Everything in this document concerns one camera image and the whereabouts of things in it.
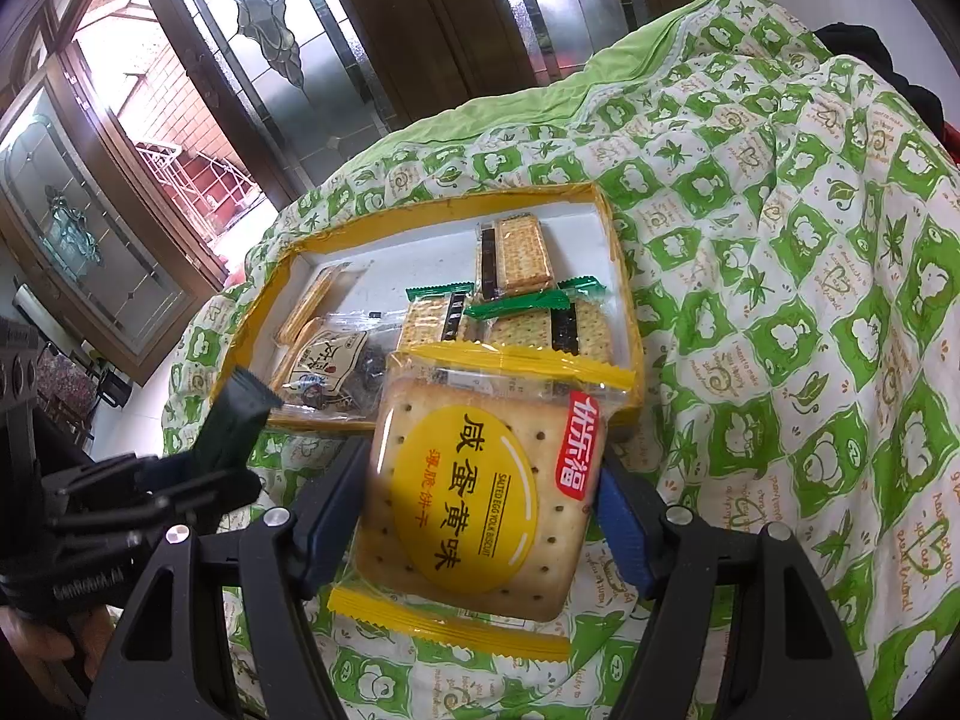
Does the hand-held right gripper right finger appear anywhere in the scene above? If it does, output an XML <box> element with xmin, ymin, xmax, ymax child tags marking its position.
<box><xmin>596</xmin><ymin>457</ymin><xmax>875</xmax><ymax>720</ymax></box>

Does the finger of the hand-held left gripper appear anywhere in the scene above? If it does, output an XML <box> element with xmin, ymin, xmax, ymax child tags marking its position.
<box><xmin>196</xmin><ymin>366</ymin><xmax>284</xmax><ymax>470</ymax></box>
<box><xmin>45</xmin><ymin>454</ymin><xmax>263</xmax><ymax>518</ymax></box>

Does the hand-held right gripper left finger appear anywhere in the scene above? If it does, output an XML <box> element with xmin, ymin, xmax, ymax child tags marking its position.
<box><xmin>84</xmin><ymin>439</ymin><xmax>370</xmax><ymax>720</ymax></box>

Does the dark printed snack packet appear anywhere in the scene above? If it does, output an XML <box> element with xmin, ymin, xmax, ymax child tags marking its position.
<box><xmin>283</xmin><ymin>322</ymin><xmax>395</xmax><ymax>417</ymax></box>

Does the pale biscuit packet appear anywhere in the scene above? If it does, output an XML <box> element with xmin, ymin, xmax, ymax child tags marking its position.
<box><xmin>270</xmin><ymin>262</ymin><xmax>353</xmax><ymax>361</ymax></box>

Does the yellow square biscuit packet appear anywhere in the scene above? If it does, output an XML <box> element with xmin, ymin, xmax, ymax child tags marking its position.
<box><xmin>328</xmin><ymin>341</ymin><xmax>637</xmax><ymax>665</ymax></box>

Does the green-edged square cracker packet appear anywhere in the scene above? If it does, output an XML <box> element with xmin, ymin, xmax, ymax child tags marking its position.
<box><xmin>463</xmin><ymin>275</ymin><xmax>614</xmax><ymax>367</ymax></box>
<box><xmin>396</xmin><ymin>279</ymin><xmax>481</xmax><ymax>352</ymax></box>

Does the yellow cardboard tray box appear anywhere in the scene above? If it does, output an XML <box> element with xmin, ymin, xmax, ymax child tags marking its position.
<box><xmin>208</xmin><ymin>180</ymin><xmax>646</xmax><ymax>436</ymax></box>

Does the black label cracker packet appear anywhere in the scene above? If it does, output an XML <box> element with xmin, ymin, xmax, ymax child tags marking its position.
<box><xmin>474</xmin><ymin>211</ymin><xmax>557</xmax><ymax>302</ymax></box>

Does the person's left hand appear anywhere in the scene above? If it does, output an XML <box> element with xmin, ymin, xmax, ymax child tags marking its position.
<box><xmin>0</xmin><ymin>604</ymin><xmax>113</xmax><ymax>691</ymax></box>

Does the wooden framed glass door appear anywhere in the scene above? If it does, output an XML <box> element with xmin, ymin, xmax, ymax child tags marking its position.
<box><xmin>0</xmin><ymin>52</ymin><xmax>230</xmax><ymax>387</ymax></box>

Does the white metal rack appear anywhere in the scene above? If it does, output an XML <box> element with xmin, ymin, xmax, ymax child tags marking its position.
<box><xmin>136</xmin><ymin>139</ymin><xmax>260</xmax><ymax>230</ymax></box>

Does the green and white printed blanket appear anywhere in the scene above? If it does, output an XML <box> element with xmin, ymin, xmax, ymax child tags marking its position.
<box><xmin>161</xmin><ymin>0</ymin><xmax>960</xmax><ymax>720</ymax></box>

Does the leaded glass door panel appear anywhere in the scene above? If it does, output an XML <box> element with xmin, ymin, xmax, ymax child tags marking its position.
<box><xmin>480</xmin><ymin>0</ymin><xmax>725</xmax><ymax>87</ymax></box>
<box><xmin>124</xmin><ymin>0</ymin><xmax>406</xmax><ymax>196</ymax></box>

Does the dark wooden door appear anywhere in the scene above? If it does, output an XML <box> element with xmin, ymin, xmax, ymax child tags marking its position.
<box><xmin>315</xmin><ymin>0</ymin><xmax>541</xmax><ymax>102</ymax></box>

